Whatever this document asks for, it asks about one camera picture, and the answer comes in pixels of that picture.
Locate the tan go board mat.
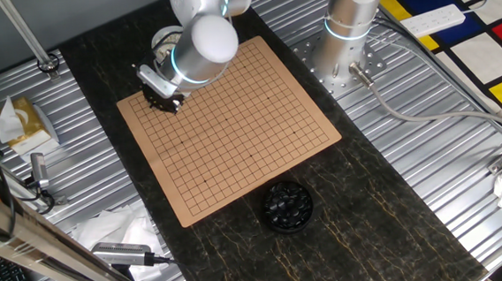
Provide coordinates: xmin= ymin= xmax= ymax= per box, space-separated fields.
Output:
xmin=112 ymin=30 xmax=348 ymax=232

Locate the colourful block pattern cloth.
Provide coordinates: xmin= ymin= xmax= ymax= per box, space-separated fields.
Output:
xmin=377 ymin=0 xmax=502 ymax=118

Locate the black hub cable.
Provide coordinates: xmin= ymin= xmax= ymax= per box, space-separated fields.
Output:
xmin=143 ymin=250 xmax=181 ymax=270

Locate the white power strip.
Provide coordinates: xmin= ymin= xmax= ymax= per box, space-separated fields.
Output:
xmin=399 ymin=3 xmax=468 ymax=41

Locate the grey usb hub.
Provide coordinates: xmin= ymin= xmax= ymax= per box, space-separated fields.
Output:
xmin=90 ymin=238 xmax=155 ymax=271

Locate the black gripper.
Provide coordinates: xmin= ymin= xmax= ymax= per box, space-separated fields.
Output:
xmin=142 ymin=83 xmax=185 ymax=117

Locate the silver metal frame bar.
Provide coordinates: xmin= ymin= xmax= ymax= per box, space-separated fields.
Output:
xmin=0 ymin=169 xmax=160 ymax=281

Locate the white tissue sheet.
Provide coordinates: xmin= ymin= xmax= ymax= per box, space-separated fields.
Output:
xmin=125 ymin=262 xmax=174 ymax=281

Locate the black marble pattern mat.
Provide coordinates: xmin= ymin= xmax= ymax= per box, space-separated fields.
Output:
xmin=53 ymin=0 xmax=491 ymax=281

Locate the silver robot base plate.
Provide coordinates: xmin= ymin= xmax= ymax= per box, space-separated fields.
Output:
xmin=290 ymin=27 xmax=390 ymax=98

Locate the white bowl of white stones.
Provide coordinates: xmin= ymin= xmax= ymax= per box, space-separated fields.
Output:
xmin=149 ymin=24 xmax=186 ymax=63

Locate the silver pole with black ring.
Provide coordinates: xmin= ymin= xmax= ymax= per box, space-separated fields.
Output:
xmin=0 ymin=0 xmax=63 ymax=85

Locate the yellow tissue pack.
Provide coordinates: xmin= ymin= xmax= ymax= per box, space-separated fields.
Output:
xmin=0 ymin=93 xmax=53 ymax=148

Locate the black and silver tool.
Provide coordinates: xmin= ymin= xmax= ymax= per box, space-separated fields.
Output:
xmin=23 ymin=150 xmax=69 ymax=209

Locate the pile of white tissues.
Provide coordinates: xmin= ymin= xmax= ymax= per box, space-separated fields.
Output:
xmin=68 ymin=201 xmax=166 ymax=262

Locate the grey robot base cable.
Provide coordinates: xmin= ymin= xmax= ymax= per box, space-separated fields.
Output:
xmin=347 ymin=50 xmax=502 ymax=150

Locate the black bowl of black stones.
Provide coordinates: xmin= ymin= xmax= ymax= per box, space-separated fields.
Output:
xmin=258 ymin=178 xmax=316 ymax=237

